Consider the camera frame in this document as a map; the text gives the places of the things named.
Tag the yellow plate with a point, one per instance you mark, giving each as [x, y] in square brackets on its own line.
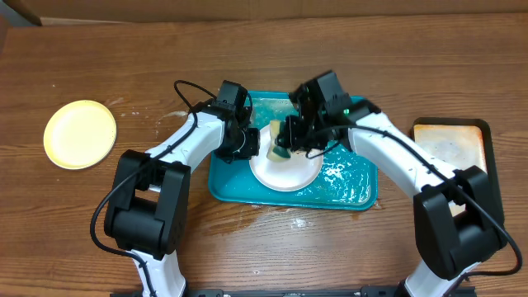
[79, 135]

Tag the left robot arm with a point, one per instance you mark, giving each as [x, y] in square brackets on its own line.
[143, 217]

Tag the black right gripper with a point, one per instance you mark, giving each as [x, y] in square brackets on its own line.
[294, 140]

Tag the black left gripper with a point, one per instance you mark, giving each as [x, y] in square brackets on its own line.
[253, 135]

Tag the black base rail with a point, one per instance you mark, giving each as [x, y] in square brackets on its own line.
[365, 291]

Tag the teal plastic tray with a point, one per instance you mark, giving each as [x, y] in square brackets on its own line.
[345, 182]

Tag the white plate bottom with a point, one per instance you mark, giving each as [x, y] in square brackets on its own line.
[293, 174]

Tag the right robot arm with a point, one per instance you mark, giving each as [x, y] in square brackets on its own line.
[458, 214]

